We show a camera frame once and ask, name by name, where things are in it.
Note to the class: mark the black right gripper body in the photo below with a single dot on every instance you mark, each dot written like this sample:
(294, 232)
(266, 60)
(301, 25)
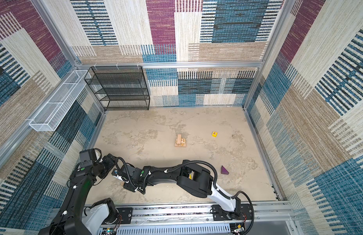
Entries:
(132, 185)

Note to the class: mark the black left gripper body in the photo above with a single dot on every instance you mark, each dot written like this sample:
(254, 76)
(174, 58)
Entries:
(108, 163)

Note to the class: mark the plain wood block front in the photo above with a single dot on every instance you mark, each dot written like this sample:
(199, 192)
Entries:
(179, 139)

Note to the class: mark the plain wood block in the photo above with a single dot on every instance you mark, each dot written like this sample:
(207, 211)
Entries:
(179, 139)
(180, 145)

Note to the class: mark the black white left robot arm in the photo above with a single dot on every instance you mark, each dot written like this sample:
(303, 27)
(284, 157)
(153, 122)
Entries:
(71, 219)

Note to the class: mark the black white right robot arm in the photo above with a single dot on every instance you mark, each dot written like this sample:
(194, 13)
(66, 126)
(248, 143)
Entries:
(198, 178)

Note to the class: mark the purple triangular block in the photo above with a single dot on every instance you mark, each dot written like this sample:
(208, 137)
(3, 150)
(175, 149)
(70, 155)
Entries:
(224, 171)

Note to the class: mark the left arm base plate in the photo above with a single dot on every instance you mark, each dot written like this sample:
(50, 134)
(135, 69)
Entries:
(124, 215)

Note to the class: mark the white wire mesh basket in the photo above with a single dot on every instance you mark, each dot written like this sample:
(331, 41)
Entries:
(55, 109)

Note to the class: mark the black wire mesh shelf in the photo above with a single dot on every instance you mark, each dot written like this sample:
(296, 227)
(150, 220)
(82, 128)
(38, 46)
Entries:
(119, 88)

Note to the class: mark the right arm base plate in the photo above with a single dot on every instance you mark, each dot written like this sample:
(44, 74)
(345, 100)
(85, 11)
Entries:
(245, 212)

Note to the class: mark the aluminium mounting rail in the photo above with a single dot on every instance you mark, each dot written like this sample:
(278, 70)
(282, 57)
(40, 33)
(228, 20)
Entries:
(270, 218)

